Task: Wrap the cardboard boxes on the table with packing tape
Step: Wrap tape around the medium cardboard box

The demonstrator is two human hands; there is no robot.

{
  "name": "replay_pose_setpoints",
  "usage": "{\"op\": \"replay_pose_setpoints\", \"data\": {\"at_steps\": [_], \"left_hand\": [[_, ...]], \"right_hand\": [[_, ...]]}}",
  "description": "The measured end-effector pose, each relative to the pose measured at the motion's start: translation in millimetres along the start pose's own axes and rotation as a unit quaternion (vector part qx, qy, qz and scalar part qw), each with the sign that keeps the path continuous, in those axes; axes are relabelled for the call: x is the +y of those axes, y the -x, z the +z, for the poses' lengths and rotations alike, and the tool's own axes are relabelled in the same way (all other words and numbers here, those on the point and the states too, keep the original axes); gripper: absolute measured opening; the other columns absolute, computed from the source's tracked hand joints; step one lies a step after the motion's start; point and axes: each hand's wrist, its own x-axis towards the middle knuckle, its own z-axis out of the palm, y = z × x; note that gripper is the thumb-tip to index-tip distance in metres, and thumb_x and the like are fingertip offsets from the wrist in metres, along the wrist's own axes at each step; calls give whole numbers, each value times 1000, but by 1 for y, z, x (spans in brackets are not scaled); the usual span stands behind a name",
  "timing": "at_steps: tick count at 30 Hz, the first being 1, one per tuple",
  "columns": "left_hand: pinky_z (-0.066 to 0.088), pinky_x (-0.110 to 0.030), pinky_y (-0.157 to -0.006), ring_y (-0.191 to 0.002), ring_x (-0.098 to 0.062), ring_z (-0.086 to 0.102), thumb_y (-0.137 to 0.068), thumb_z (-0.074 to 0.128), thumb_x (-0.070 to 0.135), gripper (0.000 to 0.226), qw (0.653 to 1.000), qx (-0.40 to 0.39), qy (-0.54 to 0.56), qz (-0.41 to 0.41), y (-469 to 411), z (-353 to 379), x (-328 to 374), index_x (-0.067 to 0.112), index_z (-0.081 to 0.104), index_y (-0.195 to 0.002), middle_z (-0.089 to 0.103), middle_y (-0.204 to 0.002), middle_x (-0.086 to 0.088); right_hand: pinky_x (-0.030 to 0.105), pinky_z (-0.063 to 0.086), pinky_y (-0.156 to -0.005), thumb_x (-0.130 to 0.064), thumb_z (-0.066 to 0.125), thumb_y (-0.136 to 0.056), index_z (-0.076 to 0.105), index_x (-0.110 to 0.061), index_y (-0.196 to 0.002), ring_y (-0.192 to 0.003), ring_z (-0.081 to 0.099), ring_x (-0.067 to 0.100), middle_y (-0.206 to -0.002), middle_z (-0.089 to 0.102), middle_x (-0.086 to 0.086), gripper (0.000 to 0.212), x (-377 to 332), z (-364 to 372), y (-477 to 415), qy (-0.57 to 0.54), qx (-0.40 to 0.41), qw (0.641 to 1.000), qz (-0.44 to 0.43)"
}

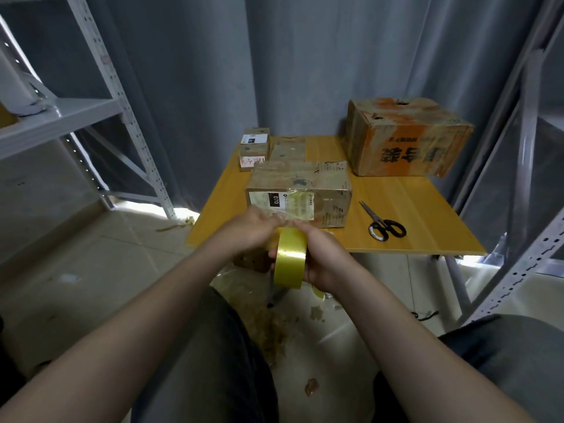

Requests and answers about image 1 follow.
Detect person's left hand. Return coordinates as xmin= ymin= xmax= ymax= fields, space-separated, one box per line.
xmin=201 ymin=205 xmax=289 ymax=272

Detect person's right hand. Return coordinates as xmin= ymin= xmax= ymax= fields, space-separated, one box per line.
xmin=293 ymin=218 xmax=370 ymax=296

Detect plain brown cardboard box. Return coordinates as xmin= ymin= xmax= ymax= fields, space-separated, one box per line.
xmin=233 ymin=250 xmax=273 ymax=274

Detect yellow tape roll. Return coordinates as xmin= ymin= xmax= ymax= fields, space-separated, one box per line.
xmin=272 ymin=224 xmax=310 ymax=291

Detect black-handled scissors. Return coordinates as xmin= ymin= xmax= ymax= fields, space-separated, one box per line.
xmin=358 ymin=200 xmax=409 ymax=243

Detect medium brown cardboard box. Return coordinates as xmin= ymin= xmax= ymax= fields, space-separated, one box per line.
xmin=244 ymin=160 xmax=354 ymax=230

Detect long white-labelled cardboard box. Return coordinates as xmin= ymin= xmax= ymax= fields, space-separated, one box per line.
xmin=238 ymin=127 xmax=273 ymax=171

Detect small cardboard box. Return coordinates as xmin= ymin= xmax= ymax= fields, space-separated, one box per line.
xmin=268 ymin=136 xmax=308 ymax=165

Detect large orange print cardboard box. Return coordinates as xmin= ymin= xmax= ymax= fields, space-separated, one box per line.
xmin=343 ymin=96 xmax=476 ymax=180

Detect person's left forearm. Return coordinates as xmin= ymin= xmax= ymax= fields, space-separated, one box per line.
xmin=0 ymin=237 xmax=239 ymax=423

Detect person's right forearm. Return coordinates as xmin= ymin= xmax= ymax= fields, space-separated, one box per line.
xmin=339 ymin=260 xmax=539 ymax=423

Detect tape scraps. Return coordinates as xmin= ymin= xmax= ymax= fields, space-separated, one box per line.
xmin=220 ymin=268 xmax=305 ymax=367

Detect person's right leg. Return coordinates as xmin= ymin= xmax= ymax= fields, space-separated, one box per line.
xmin=372 ymin=314 xmax=564 ymax=423

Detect yellow wooden table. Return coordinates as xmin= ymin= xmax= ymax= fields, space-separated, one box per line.
xmin=185 ymin=135 xmax=488 ymax=307

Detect grey curtain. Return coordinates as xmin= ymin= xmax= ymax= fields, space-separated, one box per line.
xmin=18 ymin=0 xmax=564 ymax=212

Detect grey metal shelf unit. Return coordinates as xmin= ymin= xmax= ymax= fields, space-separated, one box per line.
xmin=0 ymin=0 xmax=177 ymax=221
xmin=449 ymin=8 xmax=564 ymax=324

